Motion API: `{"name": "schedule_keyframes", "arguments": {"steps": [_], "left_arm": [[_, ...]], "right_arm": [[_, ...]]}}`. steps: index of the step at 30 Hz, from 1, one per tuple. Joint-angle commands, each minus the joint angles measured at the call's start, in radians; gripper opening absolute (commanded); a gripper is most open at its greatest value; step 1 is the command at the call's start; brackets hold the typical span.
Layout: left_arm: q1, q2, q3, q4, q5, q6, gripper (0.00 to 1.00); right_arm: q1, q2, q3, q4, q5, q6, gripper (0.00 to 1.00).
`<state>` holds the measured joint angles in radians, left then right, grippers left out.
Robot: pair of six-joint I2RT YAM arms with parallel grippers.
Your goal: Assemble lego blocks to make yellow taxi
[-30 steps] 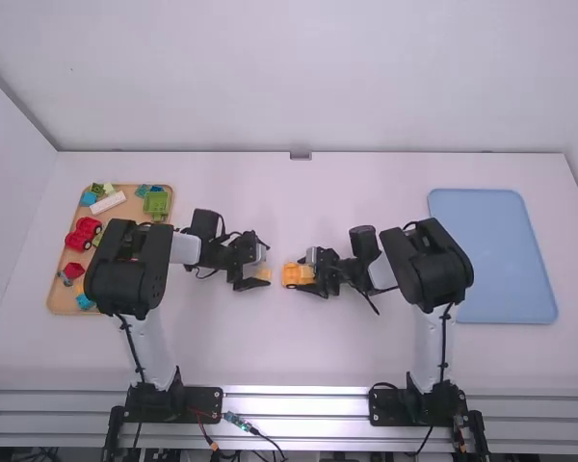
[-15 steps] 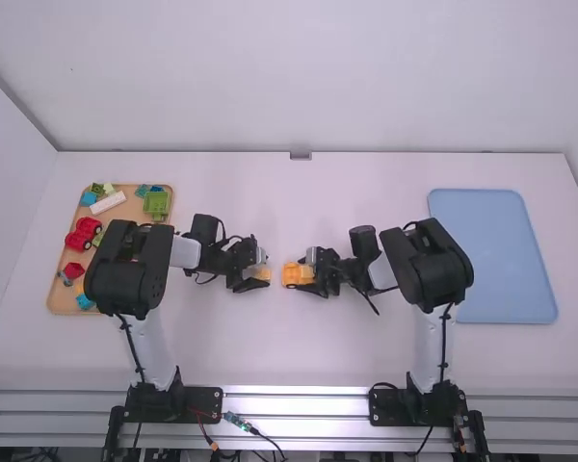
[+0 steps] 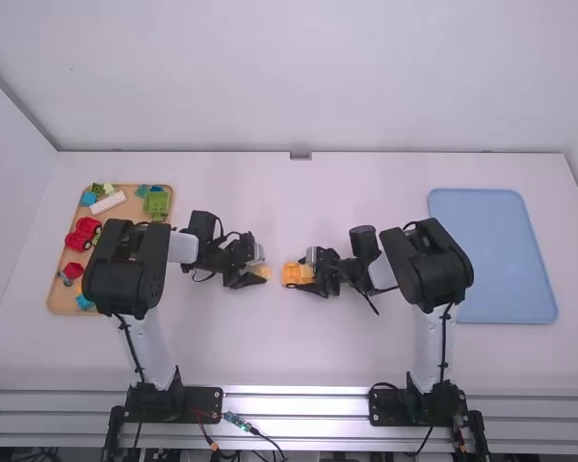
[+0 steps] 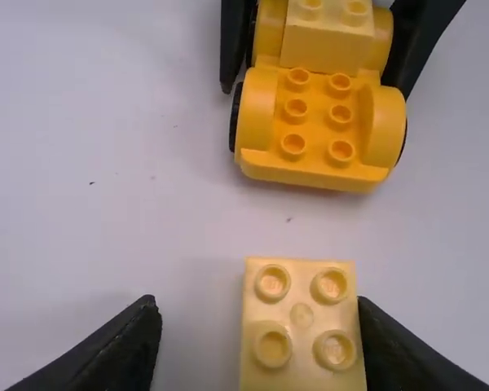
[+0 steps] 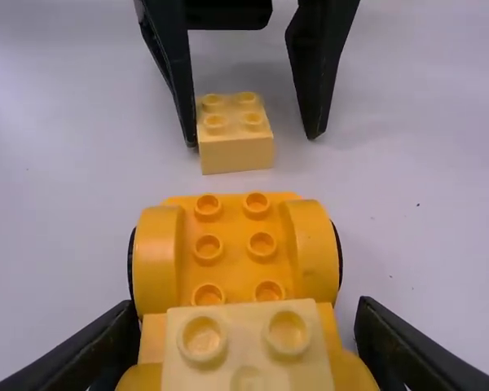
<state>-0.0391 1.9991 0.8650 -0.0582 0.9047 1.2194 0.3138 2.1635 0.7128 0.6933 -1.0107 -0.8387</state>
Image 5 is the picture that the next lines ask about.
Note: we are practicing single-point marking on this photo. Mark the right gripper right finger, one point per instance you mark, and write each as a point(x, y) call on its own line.
point(424, 350)

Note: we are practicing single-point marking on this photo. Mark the yellow toy car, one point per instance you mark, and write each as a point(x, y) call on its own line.
point(236, 252)

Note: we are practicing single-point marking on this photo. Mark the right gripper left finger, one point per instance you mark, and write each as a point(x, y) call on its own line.
point(65, 354)

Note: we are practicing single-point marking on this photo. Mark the yellow toy brick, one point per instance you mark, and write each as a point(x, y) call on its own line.
point(236, 146)

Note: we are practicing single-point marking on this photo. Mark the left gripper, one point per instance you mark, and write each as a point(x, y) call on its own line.
point(228, 14)

